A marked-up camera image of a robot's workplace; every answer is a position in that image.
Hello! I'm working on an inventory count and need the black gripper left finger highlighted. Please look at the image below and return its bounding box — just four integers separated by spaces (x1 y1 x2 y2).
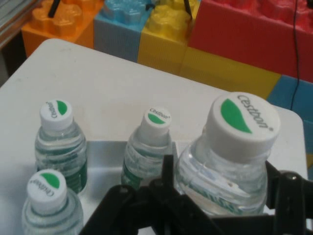
79 154 211 235

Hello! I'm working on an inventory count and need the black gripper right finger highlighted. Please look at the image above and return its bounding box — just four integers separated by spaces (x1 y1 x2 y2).
265 160 313 235

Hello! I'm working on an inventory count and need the clear water bottle white cap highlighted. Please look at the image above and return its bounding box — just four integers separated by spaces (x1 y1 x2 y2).
121 106 176 191
34 99 89 194
173 92 282 217
21 168 85 235

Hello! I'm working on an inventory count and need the white plastic organizer tray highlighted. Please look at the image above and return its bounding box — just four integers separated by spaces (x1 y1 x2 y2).
78 140 186 221

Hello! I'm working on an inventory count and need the blue low foam block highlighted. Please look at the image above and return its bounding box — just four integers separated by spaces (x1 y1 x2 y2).
266 74 313 172

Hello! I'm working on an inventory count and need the yellow low foam block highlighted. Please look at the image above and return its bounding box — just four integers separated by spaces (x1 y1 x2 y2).
180 46 282 100

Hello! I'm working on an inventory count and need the yellow tall foam block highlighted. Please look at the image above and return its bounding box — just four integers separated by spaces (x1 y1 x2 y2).
136 0 200 74

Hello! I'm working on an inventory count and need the light blue foam block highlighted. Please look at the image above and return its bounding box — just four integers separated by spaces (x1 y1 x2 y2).
94 0 157 63

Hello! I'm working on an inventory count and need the red foam block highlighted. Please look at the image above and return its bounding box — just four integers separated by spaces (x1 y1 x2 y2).
188 0 313 83

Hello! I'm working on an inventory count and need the black rod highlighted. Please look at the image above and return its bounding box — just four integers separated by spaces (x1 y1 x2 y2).
47 0 61 18
182 0 193 16

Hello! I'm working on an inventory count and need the orange foam block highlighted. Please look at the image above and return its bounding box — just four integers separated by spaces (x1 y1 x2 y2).
21 0 103 58

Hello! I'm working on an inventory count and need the thin black cable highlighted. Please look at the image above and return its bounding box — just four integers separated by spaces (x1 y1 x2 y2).
290 0 303 112

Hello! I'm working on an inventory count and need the grey metal rail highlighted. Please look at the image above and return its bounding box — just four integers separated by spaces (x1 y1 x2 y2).
0 0 37 49

